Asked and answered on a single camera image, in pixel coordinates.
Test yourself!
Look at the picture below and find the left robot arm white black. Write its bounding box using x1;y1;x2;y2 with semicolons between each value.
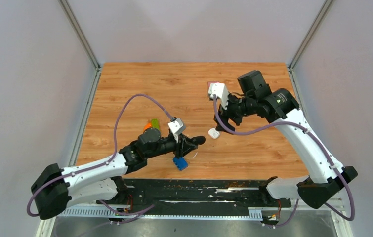
27;128;206;220

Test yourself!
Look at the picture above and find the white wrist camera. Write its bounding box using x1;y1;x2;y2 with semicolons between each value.
168;118;186;142
207;83;229;110

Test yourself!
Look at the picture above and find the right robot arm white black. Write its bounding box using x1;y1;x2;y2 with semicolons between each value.
208;71;358;209

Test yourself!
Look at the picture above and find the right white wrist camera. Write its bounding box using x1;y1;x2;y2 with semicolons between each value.
207;83;229;110

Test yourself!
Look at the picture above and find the red white card box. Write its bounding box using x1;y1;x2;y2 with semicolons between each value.
207;81;219;87

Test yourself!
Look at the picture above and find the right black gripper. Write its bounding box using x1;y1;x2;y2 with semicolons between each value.
213;92;255;134

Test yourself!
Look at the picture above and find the orange green toy block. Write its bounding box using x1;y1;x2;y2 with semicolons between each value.
143;118;161;132

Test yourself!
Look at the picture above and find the blue toy brick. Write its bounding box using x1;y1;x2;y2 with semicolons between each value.
172;157;189;171

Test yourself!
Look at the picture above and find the black earbud case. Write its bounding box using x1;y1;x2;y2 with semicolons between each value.
191;136;206;146

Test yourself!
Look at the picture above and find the slotted white cable duct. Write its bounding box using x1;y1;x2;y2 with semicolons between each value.
58;206;263;221

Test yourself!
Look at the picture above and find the white earbud charging case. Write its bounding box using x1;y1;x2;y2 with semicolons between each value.
207;128;220;139

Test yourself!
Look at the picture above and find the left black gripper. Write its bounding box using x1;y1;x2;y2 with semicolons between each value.
146;133;199;159

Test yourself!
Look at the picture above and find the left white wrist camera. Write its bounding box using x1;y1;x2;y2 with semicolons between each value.
168;118;186;142

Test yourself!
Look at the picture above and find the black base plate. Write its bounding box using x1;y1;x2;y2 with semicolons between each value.
106;178;291;215

